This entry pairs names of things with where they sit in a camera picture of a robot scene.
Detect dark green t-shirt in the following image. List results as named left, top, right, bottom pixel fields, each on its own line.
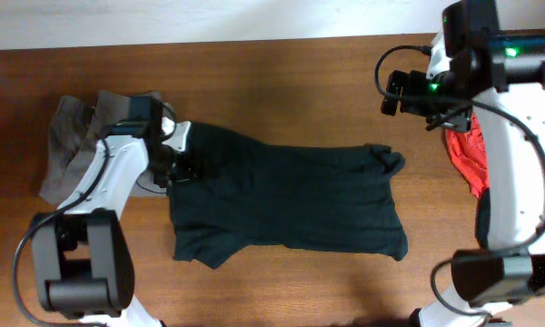
left=170, top=123, right=409, bottom=269

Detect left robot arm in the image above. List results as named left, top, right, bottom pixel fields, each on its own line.
left=30, top=118, right=192, bottom=326

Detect grey folded trousers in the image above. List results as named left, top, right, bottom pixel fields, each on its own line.
left=39, top=90, right=139, bottom=204

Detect red garment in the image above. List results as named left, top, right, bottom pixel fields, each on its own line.
left=444, top=114, right=490, bottom=199

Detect black garment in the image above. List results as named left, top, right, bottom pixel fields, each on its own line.
left=475, top=189, right=491, bottom=249

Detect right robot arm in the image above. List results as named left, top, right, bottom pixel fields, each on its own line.
left=381, top=31, right=545, bottom=326

